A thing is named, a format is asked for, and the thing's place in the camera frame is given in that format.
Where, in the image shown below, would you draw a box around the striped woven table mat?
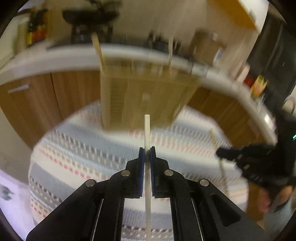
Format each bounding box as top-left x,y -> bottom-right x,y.
28,102 -> 249,240

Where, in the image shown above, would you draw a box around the right hand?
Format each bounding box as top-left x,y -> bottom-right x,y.
258,186 -> 295,213

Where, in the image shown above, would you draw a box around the beige plastic utensil basket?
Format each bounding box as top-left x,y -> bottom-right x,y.
100,65 -> 201,130

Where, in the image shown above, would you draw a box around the wooden chopstick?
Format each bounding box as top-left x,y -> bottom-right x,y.
91,32 -> 106,71
144,114 -> 152,241
210,127 -> 230,197

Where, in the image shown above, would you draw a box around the wooden chopstick under gripper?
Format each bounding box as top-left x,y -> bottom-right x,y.
91,32 -> 106,71

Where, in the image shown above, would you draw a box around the white kitchen countertop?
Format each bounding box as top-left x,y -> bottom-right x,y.
1,43 -> 277,144

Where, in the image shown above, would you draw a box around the black wok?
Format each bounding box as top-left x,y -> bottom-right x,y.
62,1 -> 122,45

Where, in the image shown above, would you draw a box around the yellow wall cabinet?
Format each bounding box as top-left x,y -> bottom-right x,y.
208,0 -> 269,33

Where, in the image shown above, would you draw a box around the wooden kitchen cabinets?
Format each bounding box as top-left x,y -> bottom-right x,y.
1,70 -> 272,148

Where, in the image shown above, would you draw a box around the yellow oil bottle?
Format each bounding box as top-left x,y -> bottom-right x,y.
251,75 -> 268,98

